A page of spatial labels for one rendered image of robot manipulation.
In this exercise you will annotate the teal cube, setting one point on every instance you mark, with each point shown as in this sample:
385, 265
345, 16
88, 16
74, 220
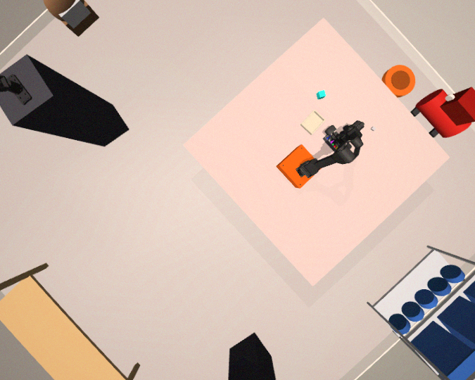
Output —
321, 94

